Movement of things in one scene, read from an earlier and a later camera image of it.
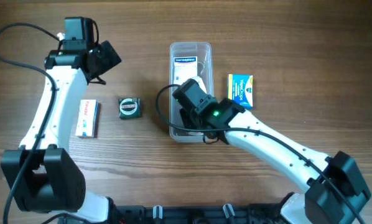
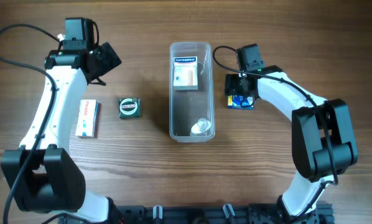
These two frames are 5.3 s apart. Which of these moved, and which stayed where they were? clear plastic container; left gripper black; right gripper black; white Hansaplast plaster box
Moved: right gripper black
Stayed: clear plastic container; white Hansaplast plaster box; left gripper black
